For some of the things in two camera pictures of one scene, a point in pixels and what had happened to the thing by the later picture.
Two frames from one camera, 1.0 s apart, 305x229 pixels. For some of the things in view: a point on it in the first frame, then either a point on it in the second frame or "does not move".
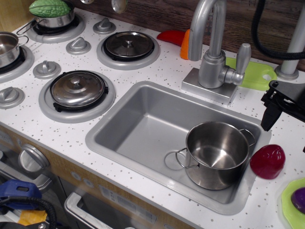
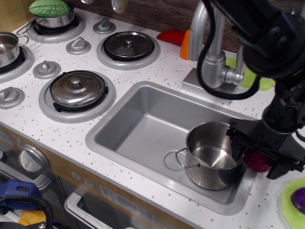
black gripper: x=283 y=96 to x=283 y=148
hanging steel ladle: x=87 y=1 does not move
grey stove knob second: x=78 y=46 does not move
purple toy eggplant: x=298 y=199 does not move
